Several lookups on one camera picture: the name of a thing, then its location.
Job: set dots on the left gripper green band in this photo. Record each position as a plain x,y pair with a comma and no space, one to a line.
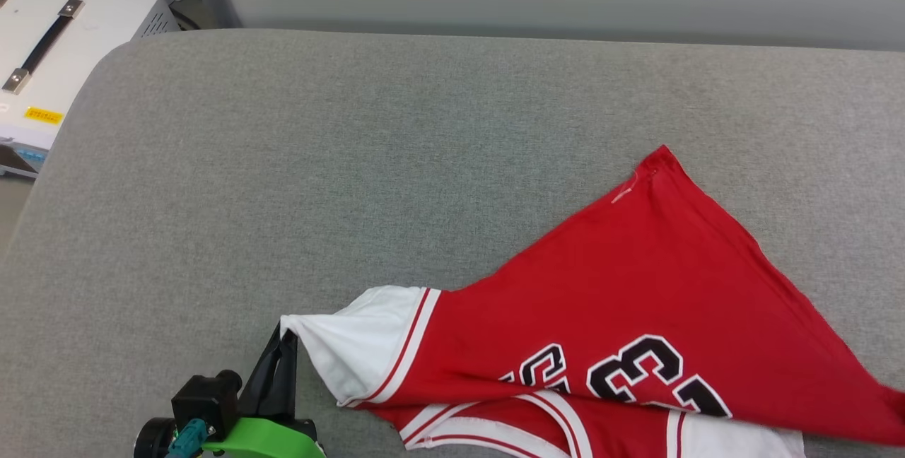
276,440

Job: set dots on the red white basketball jersey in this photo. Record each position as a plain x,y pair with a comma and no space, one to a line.
636,288

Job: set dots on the yellow warning sticker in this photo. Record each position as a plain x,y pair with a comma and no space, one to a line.
43,116

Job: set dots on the white box appliance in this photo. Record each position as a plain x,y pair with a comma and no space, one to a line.
92,27

